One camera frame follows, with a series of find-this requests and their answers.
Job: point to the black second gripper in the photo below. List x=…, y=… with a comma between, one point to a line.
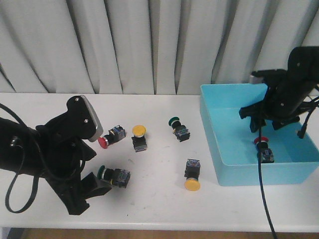
x=283, y=106

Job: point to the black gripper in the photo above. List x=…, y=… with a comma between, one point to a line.
x=65, y=155

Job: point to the red push button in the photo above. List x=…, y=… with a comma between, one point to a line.
x=114, y=135
x=264, y=153

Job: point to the yellow push button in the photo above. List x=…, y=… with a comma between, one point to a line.
x=138, y=139
x=192, y=172

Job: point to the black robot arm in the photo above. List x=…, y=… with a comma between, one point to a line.
x=36, y=153

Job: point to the black second robot arm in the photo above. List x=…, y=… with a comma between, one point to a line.
x=302, y=62

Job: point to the blue plastic box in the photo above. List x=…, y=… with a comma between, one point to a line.
x=232, y=146

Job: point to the green push button lower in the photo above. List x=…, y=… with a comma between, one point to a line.
x=115, y=177

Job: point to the green push button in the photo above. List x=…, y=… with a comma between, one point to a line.
x=179, y=130
x=115, y=177

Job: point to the green push button upper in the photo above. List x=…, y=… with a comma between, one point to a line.
x=179, y=130

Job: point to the grey pleated curtain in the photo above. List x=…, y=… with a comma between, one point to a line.
x=164, y=47

